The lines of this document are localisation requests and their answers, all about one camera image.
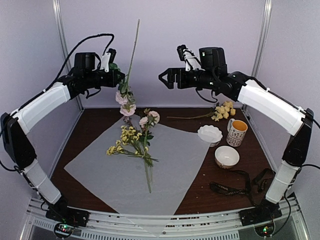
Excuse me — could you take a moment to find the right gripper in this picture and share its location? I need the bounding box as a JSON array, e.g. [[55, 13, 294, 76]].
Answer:
[[160, 67, 217, 90]]

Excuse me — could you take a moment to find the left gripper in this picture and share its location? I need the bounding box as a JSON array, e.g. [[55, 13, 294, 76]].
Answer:
[[84, 68, 125, 89]]

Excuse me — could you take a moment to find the yellow fake flower bunch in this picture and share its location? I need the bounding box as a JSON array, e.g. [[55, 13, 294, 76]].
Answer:
[[106, 125, 143, 159]]

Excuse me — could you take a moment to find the white wrapping paper sheet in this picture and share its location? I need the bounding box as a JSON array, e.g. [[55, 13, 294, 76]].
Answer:
[[65, 119, 210, 237]]

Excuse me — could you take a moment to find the purple rose stem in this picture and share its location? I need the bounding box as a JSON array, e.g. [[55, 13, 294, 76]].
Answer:
[[123, 114, 141, 131]]

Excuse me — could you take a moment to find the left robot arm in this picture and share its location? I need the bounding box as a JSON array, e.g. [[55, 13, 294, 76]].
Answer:
[[0, 46, 125, 222]]

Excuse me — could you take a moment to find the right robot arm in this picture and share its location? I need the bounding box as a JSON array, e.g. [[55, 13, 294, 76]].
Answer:
[[158, 45, 314, 221]]

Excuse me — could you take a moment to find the scalloped white dish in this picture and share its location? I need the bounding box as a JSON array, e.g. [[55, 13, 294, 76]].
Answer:
[[197, 125, 223, 148]]

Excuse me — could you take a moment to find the patterned mug yellow inside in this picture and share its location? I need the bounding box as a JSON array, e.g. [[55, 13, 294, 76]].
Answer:
[[226, 118, 248, 147]]

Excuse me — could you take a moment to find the round white bowl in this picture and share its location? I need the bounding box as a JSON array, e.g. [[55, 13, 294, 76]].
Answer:
[[214, 145, 240, 169]]

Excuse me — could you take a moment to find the left aluminium frame post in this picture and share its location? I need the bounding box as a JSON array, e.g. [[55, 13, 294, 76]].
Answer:
[[52, 0, 84, 112]]

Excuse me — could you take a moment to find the aluminium frame post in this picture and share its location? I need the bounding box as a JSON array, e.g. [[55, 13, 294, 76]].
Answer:
[[52, 0, 84, 112], [251, 0, 272, 78]]

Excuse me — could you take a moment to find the black lanyard strap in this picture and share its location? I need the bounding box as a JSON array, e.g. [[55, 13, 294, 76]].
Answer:
[[209, 168, 276, 207]]

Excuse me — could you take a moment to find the right aluminium frame post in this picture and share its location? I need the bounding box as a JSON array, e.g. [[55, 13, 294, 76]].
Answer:
[[251, 0, 272, 78]]

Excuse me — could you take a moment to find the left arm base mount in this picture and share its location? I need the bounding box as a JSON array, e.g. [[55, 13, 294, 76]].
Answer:
[[45, 197, 90, 240]]

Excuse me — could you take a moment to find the front aluminium rail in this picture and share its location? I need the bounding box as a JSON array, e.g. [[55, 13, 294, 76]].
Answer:
[[18, 190, 310, 240]]

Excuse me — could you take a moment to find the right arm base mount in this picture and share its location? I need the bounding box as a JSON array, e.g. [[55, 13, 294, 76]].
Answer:
[[239, 202, 282, 238]]

